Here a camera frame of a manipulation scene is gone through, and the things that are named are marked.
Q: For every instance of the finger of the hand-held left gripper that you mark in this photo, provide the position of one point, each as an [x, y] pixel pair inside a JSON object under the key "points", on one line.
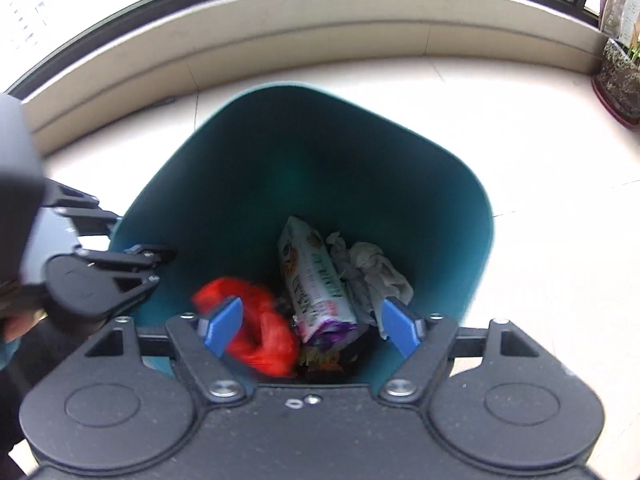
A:
{"points": [[140, 257], [75, 210]]}

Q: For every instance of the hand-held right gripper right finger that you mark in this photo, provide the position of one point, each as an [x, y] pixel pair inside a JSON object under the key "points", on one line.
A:
{"points": [[400, 325]]}

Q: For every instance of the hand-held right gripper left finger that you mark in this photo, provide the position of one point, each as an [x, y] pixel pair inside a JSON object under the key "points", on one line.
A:
{"points": [[222, 322]]}

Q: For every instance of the red plastic bag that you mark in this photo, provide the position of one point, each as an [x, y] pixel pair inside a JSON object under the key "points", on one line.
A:
{"points": [[260, 330]]}

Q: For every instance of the white tissue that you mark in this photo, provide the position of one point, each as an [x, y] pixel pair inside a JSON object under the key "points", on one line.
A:
{"points": [[372, 270]]}

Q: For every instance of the white purple packet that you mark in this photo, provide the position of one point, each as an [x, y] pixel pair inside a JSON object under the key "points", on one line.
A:
{"points": [[315, 280]]}

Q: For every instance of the dark green deer print bin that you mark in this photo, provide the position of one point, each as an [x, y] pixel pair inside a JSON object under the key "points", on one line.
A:
{"points": [[310, 160]]}

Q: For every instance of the person's left hand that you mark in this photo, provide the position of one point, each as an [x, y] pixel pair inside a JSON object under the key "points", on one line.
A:
{"points": [[12, 329]]}

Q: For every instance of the dark snack wrapper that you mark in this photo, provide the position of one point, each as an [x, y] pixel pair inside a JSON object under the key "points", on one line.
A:
{"points": [[332, 355]]}

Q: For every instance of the potted plant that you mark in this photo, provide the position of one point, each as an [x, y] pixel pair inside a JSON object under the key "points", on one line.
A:
{"points": [[620, 80]]}

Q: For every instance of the printed paper bag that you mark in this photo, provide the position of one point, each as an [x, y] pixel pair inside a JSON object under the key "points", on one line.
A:
{"points": [[620, 5]]}

